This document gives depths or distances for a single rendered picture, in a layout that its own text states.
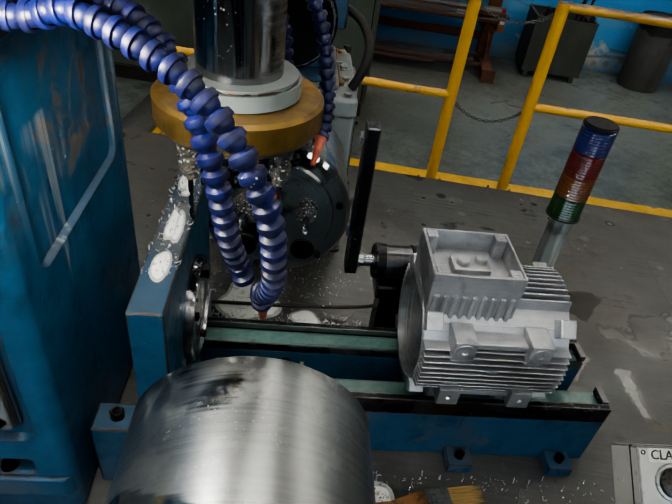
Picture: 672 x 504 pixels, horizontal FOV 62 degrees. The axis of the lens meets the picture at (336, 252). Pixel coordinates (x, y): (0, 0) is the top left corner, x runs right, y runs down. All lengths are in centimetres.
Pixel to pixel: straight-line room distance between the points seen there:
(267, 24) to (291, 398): 34
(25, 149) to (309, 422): 36
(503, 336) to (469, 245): 13
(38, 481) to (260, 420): 41
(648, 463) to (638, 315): 71
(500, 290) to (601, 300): 66
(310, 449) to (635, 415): 77
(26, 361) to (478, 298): 52
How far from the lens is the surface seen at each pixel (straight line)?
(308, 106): 59
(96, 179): 78
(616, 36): 601
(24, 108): 60
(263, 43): 56
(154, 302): 62
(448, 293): 72
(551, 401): 93
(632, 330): 134
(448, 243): 79
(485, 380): 79
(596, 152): 106
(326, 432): 52
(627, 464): 72
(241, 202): 90
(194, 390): 53
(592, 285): 141
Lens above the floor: 157
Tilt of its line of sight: 37 degrees down
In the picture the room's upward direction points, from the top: 8 degrees clockwise
